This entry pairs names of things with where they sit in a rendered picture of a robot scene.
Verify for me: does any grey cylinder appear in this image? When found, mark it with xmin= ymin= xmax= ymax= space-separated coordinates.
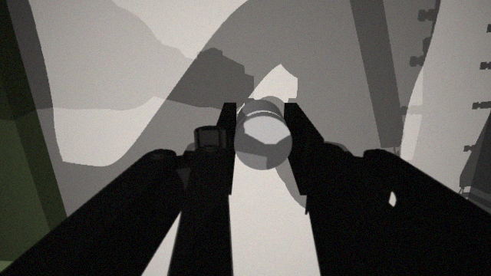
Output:
xmin=234 ymin=100 xmax=292 ymax=170

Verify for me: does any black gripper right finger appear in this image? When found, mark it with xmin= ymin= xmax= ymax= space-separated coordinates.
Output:
xmin=284 ymin=103 xmax=491 ymax=276

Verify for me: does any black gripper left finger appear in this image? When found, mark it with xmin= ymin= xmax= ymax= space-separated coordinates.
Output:
xmin=0 ymin=103 xmax=236 ymax=276

